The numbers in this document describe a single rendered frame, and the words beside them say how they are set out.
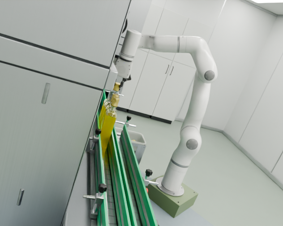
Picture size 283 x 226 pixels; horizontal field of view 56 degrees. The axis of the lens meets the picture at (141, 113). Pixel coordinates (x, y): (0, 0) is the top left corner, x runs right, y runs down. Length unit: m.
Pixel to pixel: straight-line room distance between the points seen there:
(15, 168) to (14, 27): 0.40
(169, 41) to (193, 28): 4.00
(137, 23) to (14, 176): 1.78
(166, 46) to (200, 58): 0.19
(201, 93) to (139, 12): 1.10
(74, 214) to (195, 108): 0.88
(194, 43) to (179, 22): 3.89
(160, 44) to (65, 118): 0.84
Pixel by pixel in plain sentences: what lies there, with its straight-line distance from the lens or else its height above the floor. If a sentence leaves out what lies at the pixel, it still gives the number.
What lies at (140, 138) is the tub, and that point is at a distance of 1.91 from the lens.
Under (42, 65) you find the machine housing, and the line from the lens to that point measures 0.76.
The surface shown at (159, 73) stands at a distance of 5.41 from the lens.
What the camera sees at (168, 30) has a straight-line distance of 5.33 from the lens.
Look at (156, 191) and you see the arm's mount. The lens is 1.72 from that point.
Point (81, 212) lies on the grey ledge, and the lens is 1.02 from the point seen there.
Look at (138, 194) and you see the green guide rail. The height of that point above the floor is 1.08.
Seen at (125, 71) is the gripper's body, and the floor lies 1.44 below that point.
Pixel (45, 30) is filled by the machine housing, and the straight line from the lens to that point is 0.75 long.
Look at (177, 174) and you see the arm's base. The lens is 1.67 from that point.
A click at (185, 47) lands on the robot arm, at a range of 1.49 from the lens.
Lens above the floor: 1.70
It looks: 17 degrees down
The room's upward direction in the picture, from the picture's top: 20 degrees clockwise
